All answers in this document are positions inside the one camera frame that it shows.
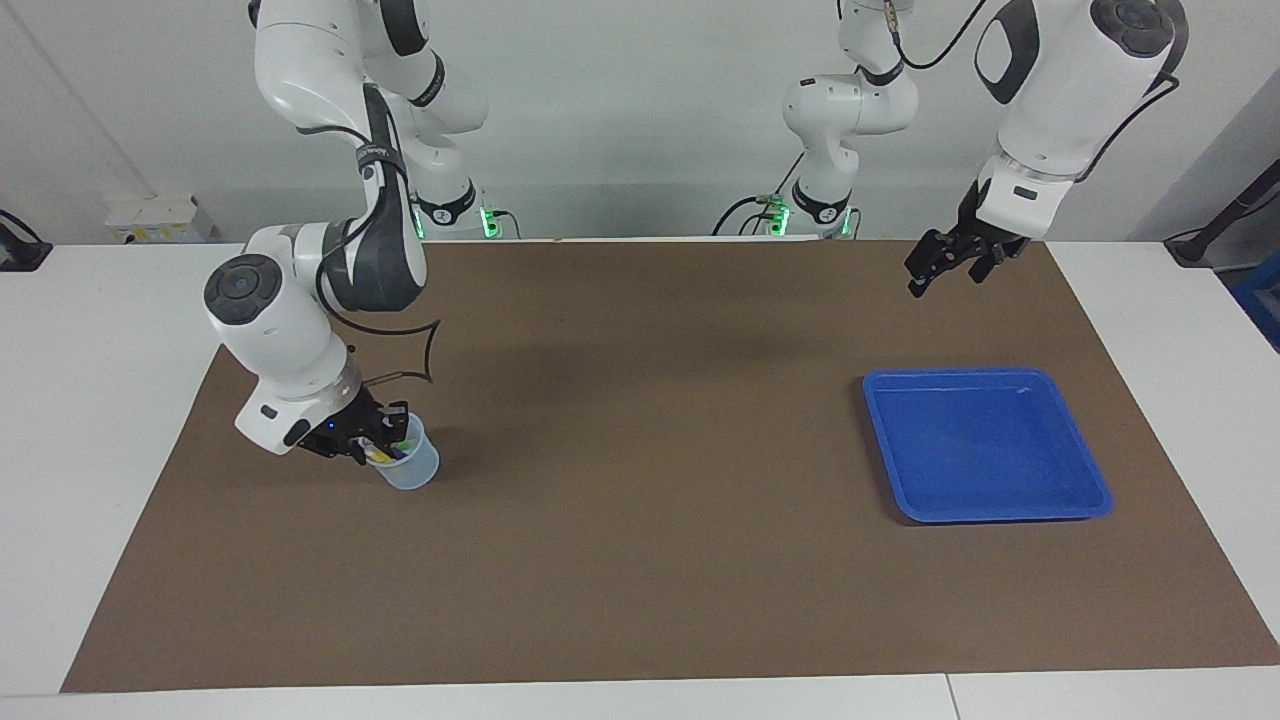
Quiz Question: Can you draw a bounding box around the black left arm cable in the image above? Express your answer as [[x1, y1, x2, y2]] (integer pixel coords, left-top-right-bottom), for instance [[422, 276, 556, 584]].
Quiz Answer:
[[885, 0, 1181, 186]]

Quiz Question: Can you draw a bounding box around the black table clamp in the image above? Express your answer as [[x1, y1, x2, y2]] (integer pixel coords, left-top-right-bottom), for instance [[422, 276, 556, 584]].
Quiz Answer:
[[0, 210, 53, 273]]

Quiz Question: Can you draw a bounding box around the black camera stand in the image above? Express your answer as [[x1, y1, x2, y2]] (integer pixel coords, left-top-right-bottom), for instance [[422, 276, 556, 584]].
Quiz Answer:
[[1165, 160, 1280, 269]]

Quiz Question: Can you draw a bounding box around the clear plastic cup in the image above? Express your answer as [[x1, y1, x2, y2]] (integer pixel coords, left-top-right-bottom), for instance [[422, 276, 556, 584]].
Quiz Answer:
[[372, 412, 441, 491]]

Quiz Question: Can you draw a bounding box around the brown table mat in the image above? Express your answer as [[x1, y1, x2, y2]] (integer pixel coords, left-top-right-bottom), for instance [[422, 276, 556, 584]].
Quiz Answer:
[[60, 238, 1280, 694]]

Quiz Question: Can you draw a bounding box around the blue storage box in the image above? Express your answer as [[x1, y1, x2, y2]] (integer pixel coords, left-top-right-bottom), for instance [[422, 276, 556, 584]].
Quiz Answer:
[[1232, 250, 1280, 351]]

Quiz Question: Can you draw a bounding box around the black base cable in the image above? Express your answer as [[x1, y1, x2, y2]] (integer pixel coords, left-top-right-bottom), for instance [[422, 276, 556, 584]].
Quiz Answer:
[[712, 150, 801, 238]]

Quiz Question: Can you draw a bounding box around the white power box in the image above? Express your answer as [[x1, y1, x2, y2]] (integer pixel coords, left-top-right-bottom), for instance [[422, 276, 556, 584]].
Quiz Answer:
[[105, 195, 216, 244]]

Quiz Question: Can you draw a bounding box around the blue plastic tray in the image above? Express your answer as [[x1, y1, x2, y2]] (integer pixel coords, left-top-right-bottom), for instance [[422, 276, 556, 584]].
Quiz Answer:
[[862, 367, 1114, 525]]

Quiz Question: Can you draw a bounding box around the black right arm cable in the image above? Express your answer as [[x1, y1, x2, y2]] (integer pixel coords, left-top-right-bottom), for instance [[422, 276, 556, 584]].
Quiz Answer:
[[300, 120, 443, 387]]

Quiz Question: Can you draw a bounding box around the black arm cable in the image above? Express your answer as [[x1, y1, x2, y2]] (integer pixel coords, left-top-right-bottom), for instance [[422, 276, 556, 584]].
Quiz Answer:
[[300, 120, 443, 387], [885, 0, 1181, 186]]

